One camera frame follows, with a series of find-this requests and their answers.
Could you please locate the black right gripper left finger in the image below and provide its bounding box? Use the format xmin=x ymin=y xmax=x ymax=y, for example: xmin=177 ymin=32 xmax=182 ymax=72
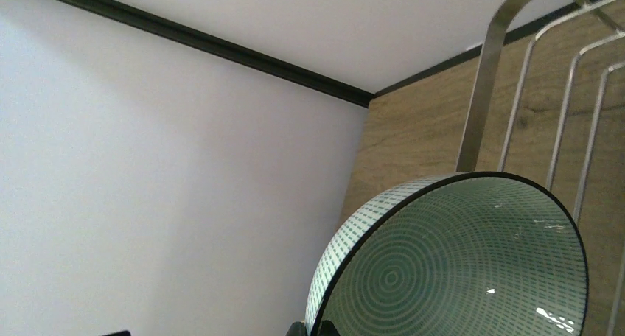
xmin=102 ymin=330 xmax=131 ymax=336

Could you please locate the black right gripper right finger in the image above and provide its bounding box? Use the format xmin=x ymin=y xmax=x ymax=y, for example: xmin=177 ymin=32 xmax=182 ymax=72
xmin=285 ymin=321 xmax=340 ymax=336

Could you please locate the pale green glass bowl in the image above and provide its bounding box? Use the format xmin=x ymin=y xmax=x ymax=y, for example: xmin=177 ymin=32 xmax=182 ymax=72
xmin=304 ymin=172 xmax=589 ymax=335

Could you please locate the black aluminium frame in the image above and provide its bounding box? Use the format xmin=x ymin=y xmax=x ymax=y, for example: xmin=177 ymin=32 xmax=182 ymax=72
xmin=7 ymin=0 xmax=625 ymax=109

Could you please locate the metal wire dish rack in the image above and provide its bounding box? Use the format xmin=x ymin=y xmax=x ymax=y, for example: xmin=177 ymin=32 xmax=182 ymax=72
xmin=455 ymin=0 xmax=624 ymax=335

